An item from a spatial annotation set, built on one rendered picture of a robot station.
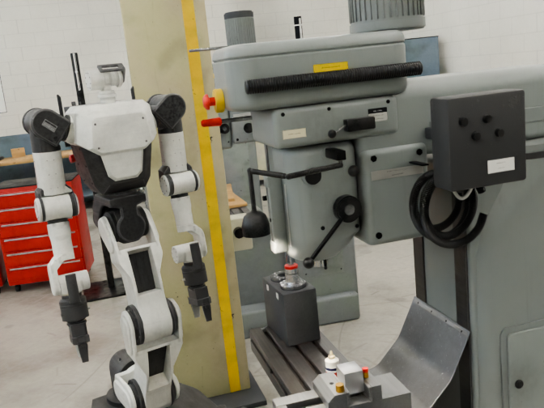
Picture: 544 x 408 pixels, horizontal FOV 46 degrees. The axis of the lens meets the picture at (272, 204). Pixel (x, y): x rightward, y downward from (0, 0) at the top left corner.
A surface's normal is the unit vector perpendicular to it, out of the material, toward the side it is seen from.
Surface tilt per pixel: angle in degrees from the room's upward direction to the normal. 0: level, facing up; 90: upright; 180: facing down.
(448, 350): 63
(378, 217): 90
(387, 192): 90
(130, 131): 90
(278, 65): 90
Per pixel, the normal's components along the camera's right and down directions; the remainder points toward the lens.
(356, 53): 0.27, 0.18
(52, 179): 0.50, 0.15
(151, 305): 0.44, -0.28
